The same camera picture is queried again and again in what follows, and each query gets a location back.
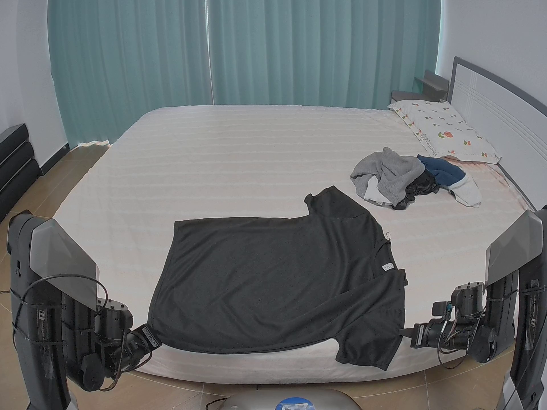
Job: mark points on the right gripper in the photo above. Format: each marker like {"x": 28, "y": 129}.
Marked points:
{"x": 440, "y": 335}

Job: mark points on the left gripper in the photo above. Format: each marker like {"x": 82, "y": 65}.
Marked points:
{"x": 134, "y": 352}

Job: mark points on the black T-shirt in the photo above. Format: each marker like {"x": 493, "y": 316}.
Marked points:
{"x": 265, "y": 280}

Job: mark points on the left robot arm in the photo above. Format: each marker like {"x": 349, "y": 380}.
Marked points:
{"x": 38, "y": 335}

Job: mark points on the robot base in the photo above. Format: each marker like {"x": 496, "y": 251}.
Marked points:
{"x": 256, "y": 402}

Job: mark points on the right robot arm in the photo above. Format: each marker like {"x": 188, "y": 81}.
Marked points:
{"x": 532, "y": 314}

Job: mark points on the pile of clothes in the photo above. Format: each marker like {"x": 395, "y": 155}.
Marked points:
{"x": 393, "y": 173}

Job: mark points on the bed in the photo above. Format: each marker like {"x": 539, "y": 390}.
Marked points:
{"x": 256, "y": 152}

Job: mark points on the white printed pillow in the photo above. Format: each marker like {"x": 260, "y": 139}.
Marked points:
{"x": 448, "y": 130}

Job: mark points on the black chest of drawers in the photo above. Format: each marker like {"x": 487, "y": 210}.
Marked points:
{"x": 17, "y": 165}

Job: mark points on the grey bedside table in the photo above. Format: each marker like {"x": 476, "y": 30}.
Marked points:
{"x": 429, "y": 84}

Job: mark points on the blue-green curtain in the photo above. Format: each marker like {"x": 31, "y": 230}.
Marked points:
{"x": 324, "y": 36}
{"x": 128, "y": 49}

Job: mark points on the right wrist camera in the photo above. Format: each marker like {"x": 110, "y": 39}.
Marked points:
{"x": 440, "y": 308}

